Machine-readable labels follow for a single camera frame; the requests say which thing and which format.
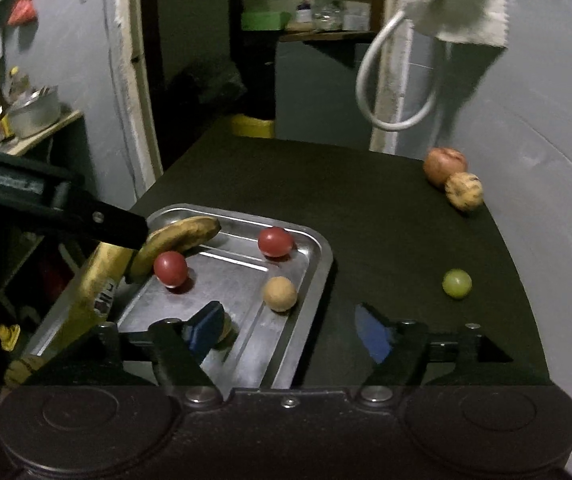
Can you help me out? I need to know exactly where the yellow banana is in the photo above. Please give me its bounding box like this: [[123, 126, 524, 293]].
[[4, 243, 134, 391]]

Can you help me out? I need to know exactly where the red cherry tomato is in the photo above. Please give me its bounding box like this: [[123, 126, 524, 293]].
[[258, 226, 295, 259], [154, 250, 188, 288]]

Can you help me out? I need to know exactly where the dark spotted banana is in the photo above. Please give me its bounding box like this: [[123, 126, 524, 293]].
[[126, 216, 221, 282]]

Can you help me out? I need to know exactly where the green grape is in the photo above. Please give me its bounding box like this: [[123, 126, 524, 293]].
[[442, 269, 472, 299]]

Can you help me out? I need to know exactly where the tan round longan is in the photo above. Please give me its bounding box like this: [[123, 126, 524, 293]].
[[216, 312, 233, 344], [262, 276, 298, 312]]

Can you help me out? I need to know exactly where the striped pepino melon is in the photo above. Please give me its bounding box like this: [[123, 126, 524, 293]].
[[444, 172, 484, 211]]

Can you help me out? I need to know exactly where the metal cooking pot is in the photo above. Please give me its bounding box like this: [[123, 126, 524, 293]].
[[8, 87, 62, 140]]

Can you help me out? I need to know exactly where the silver metal tray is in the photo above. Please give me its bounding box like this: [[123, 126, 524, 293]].
[[26, 202, 335, 391]]

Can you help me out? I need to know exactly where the red plastic bag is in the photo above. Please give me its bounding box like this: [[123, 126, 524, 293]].
[[7, 0, 38, 27]]

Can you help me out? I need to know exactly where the green box on shelf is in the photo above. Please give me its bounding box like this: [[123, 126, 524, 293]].
[[240, 11, 290, 32]]

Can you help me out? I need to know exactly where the white hose loop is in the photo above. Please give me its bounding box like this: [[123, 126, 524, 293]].
[[354, 8, 440, 132]]

